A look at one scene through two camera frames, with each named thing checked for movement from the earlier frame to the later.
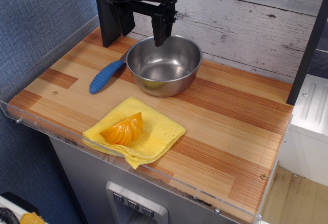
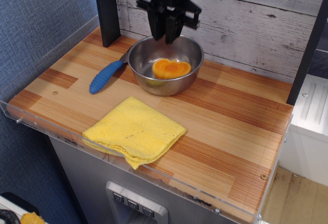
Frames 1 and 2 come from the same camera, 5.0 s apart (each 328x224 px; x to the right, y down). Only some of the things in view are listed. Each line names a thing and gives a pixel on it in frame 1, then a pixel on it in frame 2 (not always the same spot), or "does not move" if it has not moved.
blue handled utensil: [101, 78] does not move
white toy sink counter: [305, 154] does not move
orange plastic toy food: [125, 131] → [164, 69]
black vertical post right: [310, 53] does not move
